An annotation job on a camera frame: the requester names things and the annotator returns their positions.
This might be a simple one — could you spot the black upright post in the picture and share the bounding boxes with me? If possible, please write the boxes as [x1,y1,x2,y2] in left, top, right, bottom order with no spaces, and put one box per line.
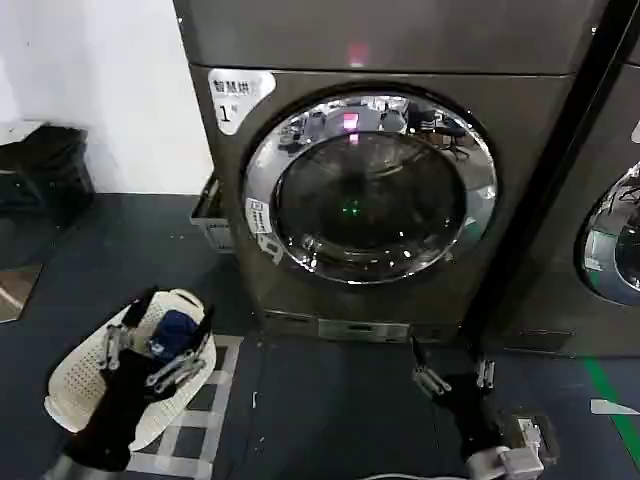
[460,0,636,357]

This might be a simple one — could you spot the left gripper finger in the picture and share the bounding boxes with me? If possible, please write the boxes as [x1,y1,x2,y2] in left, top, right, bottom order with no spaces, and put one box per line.
[144,305,217,399]
[102,298,152,372]

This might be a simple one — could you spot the grey dryer without sticker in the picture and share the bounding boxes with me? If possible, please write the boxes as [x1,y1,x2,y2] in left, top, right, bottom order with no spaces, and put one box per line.
[492,0,640,359]

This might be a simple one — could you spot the brown floor board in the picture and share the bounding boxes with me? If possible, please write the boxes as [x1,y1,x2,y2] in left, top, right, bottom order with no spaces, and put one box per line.
[0,263,44,324]

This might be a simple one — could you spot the round glass dryer door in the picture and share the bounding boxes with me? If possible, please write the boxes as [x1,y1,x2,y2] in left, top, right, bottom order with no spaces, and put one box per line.
[240,83,499,288]
[575,160,640,308]

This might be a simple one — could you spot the white perforated laundry basket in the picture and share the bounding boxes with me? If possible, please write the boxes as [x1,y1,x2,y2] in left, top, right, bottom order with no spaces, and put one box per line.
[43,286,218,454]

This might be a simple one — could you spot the grey dryer with number sticker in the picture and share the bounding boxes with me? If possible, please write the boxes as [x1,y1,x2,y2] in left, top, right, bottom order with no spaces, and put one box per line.
[173,0,605,345]

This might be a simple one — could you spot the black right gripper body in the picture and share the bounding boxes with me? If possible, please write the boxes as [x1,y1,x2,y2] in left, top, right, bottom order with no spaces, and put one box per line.
[432,372,504,462]

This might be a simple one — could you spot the blue garment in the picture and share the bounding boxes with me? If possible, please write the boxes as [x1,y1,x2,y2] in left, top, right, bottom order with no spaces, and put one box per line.
[147,309,200,358]

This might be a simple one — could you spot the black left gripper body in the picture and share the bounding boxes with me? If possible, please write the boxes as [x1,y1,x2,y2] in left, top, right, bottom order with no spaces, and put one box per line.
[63,348,162,472]

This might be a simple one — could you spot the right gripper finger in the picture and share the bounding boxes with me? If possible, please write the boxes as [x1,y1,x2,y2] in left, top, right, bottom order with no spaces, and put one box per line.
[475,353,497,392]
[409,335,453,397]

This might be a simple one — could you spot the grey checkered floor mat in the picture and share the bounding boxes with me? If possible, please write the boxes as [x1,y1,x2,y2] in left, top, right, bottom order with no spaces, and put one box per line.
[124,333,245,474]

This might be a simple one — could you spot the black bag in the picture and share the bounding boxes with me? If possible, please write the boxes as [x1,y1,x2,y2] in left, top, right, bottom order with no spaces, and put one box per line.
[0,124,96,230]

